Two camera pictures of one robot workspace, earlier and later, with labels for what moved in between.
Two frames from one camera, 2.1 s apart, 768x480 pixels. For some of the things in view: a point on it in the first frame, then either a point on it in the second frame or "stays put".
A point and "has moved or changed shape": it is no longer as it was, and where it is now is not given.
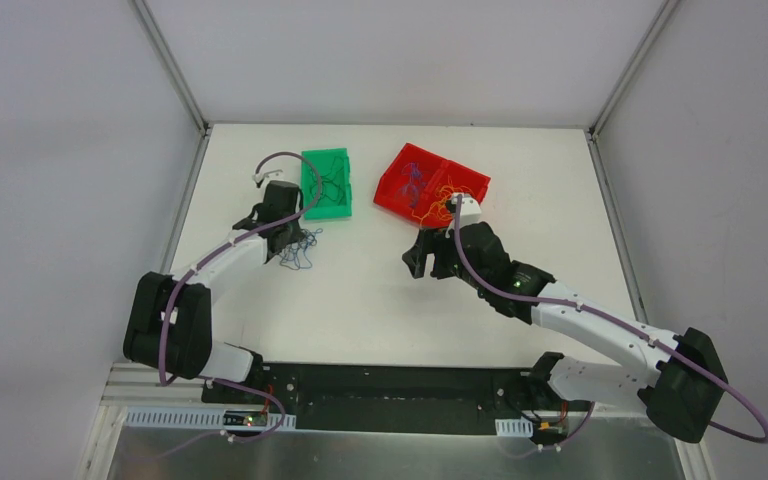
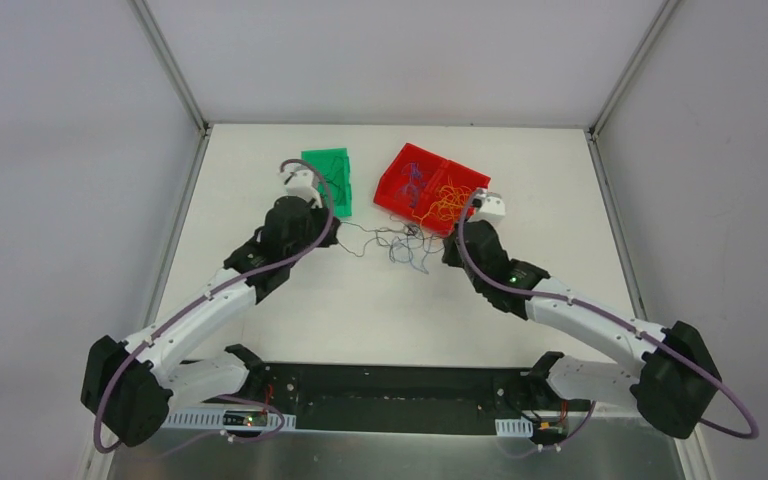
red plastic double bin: x=418 y=188 stays put
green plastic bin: x=333 y=166 stays put
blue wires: x=415 y=185 stays put
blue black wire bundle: x=295 y=256 has moved or changed shape
